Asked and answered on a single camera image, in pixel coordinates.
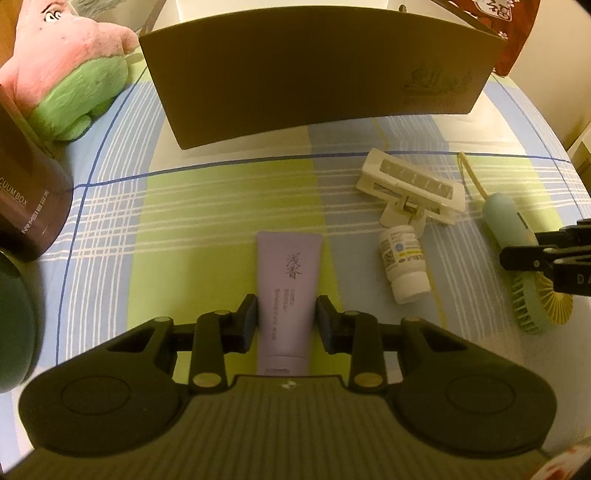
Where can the mint handheld fan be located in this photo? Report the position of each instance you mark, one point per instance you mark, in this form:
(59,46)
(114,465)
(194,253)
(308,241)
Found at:
(505,217)

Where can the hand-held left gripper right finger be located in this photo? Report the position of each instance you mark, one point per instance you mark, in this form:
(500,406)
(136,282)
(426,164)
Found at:
(324,323)

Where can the purple cosmetic tube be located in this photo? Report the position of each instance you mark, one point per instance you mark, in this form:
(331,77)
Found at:
(286,277)

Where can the white furniture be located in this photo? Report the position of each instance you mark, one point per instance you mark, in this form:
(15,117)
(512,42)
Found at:
(581,159)

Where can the dark green round container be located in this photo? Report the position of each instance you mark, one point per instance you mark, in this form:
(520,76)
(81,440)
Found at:
(16,323)

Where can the red cat-print cloth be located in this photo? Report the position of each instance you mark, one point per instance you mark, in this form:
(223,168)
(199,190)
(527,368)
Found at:
(512,27)

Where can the brown cardboard box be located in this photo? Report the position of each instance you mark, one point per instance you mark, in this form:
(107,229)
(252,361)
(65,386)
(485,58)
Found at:
(300,78)

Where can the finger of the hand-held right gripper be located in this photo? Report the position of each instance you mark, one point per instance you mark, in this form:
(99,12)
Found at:
(568,237)
(526,259)

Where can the plaid bed sheet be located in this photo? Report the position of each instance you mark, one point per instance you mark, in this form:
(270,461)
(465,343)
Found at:
(184,207)

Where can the small white pill bottle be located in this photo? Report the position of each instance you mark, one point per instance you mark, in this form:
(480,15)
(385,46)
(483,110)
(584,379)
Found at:
(406,263)

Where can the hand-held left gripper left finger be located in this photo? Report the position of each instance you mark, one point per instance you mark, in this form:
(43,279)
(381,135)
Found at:
(249,321)

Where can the pink starfish plush toy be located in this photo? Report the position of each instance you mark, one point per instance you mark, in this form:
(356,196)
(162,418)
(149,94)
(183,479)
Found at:
(69,69)

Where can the dark brown box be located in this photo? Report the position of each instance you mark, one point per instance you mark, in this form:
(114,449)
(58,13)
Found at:
(27,194)

